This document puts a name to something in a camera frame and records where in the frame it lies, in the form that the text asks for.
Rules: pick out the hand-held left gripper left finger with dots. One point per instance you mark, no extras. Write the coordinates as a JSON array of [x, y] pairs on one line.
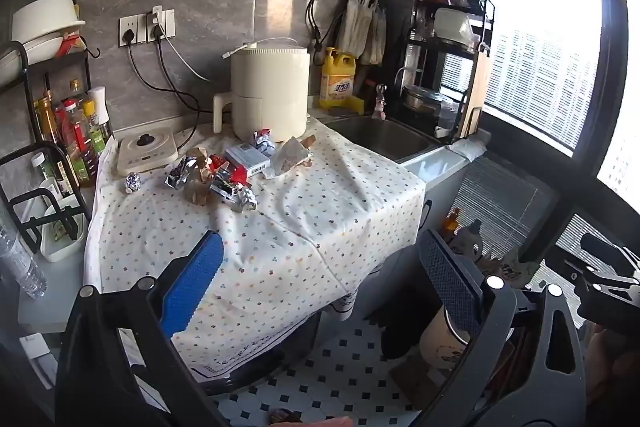
[[192, 287]]

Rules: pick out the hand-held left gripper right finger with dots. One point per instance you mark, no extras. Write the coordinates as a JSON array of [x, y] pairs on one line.
[[452, 282]]

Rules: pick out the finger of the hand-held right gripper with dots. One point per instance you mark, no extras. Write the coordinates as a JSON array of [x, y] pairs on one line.
[[607, 247], [575, 272]]

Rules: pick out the black silver wrapper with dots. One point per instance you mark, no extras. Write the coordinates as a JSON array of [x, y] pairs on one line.
[[223, 190]]

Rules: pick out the silver foil wrapper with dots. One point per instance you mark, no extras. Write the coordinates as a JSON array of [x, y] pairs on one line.
[[180, 174]]

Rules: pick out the small foil ball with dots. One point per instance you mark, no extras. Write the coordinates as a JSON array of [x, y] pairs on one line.
[[133, 183]]

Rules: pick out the red white wrapper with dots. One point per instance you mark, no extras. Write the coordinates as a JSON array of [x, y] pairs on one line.
[[236, 174]]

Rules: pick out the small white carton box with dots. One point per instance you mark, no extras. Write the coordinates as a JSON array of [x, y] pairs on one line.
[[245, 155]]

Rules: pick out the white printed paper bag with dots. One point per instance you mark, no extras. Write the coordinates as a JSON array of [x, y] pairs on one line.
[[290, 157]]

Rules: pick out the person's right hand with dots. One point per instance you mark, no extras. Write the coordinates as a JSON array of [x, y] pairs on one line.
[[612, 367]]

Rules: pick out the white laundry detergent bottle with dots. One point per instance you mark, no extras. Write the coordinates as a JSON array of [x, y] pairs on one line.
[[470, 242]]

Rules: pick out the orange bottle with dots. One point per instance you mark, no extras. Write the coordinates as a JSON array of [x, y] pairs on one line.
[[452, 224]]

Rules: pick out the white dotted tablecloth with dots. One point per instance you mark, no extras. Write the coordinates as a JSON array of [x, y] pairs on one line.
[[280, 257]]

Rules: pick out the white rectangular tray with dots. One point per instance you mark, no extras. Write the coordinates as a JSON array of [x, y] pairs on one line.
[[60, 239]]

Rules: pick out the steel sink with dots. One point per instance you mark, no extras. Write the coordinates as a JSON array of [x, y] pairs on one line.
[[385, 139]]

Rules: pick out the clear plastic box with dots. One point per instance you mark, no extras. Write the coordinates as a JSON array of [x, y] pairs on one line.
[[447, 113]]

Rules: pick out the clear water bottle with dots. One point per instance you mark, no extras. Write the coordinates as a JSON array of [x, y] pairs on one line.
[[22, 267]]

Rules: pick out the steel pot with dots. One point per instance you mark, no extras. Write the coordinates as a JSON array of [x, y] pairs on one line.
[[422, 99]]

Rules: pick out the wooden cutting board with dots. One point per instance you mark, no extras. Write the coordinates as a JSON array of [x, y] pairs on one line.
[[477, 92]]

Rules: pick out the faucet with pink filter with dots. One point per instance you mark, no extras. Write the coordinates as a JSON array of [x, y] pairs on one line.
[[381, 102]]

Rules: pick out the row of condiment bottles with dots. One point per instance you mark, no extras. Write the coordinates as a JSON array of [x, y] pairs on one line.
[[75, 132]]

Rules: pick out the yellow sponge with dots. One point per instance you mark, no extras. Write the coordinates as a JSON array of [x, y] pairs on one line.
[[357, 105]]

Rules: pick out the cream air fryer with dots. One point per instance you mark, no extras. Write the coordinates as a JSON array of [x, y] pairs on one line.
[[270, 92]]

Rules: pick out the yellow detergent bottle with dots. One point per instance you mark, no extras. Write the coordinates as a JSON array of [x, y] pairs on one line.
[[337, 82]]

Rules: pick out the black dish rack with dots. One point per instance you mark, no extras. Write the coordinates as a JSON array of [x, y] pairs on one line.
[[452, 46]]

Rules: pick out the white bowl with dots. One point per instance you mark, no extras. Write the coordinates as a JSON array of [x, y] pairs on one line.
[[450, 24]]

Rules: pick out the hanging clear plastic bag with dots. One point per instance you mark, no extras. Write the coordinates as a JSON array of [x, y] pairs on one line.
[[352, 22], [376, 34]]

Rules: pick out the red yellow snack packet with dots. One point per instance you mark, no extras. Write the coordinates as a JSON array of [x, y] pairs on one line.
[[67, 45]]

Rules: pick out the white basin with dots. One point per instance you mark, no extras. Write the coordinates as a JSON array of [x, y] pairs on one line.
[[30, 59]]

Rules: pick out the large cream pot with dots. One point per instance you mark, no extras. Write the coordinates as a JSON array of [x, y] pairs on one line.
[[47, 19]]

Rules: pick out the black window frame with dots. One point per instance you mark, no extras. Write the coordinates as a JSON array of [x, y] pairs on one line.
[[607, 57]]

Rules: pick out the white wall socket panel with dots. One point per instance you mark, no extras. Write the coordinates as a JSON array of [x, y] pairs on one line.
[[145, 29]]

